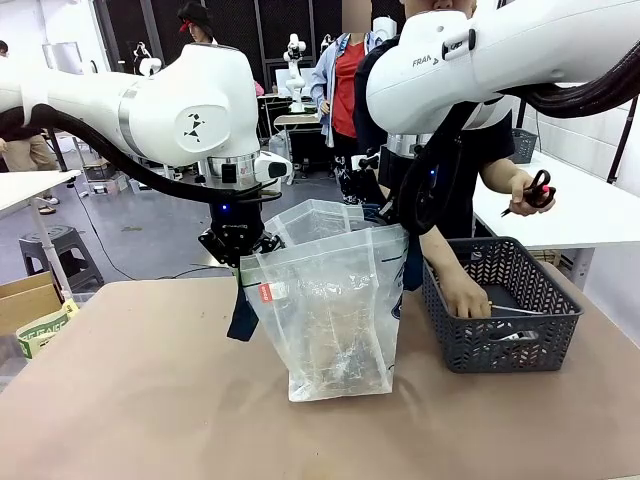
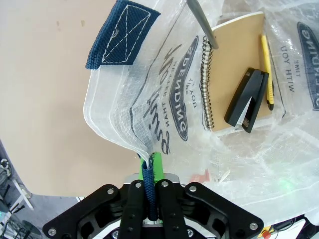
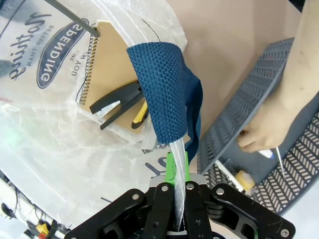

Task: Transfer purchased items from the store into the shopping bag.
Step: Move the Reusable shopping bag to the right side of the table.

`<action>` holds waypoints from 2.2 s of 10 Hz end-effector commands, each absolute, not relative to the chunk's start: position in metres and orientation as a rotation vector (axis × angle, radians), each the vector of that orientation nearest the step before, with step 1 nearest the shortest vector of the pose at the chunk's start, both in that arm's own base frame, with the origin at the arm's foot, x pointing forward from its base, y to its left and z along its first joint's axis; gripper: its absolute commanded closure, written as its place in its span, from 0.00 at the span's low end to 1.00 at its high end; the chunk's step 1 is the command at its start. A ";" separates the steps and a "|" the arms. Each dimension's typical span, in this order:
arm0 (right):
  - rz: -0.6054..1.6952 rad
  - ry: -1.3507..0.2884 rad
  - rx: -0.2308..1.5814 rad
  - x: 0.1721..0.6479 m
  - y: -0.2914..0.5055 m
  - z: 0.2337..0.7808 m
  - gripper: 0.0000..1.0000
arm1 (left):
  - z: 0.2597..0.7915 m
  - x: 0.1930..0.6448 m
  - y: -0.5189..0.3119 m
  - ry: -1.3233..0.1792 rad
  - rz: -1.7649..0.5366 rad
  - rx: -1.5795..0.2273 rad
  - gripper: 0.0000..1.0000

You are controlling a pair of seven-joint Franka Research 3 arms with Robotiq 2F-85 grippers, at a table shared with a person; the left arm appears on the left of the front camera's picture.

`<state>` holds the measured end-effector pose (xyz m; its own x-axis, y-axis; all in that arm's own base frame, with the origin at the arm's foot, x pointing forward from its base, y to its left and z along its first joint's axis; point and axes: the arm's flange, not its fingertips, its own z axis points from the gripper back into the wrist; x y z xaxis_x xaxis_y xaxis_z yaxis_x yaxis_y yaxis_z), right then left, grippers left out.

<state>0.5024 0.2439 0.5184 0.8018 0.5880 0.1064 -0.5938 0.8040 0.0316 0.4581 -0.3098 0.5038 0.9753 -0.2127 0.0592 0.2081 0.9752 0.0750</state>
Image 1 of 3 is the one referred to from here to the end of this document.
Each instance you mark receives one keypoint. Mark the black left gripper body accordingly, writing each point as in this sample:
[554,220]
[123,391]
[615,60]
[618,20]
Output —
[235,225]

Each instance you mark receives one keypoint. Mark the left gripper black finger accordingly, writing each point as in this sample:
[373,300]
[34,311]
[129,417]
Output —
[220,252]
[271,243]

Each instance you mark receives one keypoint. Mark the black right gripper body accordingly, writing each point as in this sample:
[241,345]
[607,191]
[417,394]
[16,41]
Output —
[389,175]

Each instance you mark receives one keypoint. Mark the black scissors with red detail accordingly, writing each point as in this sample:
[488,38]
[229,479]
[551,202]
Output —
[536,196]

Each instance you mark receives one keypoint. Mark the thin silver tool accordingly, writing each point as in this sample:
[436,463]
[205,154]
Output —
[520,310]

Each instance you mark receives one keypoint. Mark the person's left forearm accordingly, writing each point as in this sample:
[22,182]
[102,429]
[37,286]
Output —
[500,175]

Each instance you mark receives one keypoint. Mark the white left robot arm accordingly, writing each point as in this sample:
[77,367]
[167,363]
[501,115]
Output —
[165,100]

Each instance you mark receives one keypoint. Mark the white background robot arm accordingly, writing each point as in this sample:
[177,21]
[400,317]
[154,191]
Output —
[296,50]
[150,65]

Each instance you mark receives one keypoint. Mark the person's right forearm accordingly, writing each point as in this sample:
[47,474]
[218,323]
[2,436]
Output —
[440,260]

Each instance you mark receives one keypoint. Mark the green printed paper bag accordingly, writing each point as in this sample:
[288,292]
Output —
[42,332]

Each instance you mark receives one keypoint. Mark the person's right hand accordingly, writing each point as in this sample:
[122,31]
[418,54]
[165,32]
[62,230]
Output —
[467,302]

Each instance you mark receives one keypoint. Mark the person's left hand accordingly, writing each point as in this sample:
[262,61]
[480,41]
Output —
[520,192]

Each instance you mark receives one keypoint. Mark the clear plastic container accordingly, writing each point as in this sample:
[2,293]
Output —
[281,145]

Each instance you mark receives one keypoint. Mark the mannequin with blue shirt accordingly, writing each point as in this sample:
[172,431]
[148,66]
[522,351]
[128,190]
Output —
[345,90]

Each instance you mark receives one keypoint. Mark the small beige top table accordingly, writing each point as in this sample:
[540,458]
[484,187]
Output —
[300,120]

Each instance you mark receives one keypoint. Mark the person in black t-shirt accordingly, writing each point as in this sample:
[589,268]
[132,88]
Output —
[500,145]

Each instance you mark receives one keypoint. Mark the seated person in pink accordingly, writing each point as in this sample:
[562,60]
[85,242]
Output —
[259,89]

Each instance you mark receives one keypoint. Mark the grey plastic stool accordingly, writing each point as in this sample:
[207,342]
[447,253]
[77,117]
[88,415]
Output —
[55,235]

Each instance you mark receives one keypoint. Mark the white packaged item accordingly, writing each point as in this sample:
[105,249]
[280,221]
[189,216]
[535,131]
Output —
[515,336]

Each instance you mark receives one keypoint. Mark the white side table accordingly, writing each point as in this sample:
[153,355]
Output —
[575,220]

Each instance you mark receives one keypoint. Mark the cardboard box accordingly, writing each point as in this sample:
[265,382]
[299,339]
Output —
[30,305]

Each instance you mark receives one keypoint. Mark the white round-cornered table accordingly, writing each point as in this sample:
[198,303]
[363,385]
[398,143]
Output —
[30,187]

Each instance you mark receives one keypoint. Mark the person in beige trousers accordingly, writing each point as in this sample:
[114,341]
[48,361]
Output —
[25,150]

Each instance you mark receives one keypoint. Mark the black slanted stand pole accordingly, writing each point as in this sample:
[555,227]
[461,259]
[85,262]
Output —
[622,145]

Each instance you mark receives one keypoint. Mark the grey board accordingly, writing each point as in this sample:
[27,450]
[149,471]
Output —
[62,57]

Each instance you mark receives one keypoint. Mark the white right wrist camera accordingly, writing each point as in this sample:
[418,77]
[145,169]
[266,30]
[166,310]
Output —
[359,162]

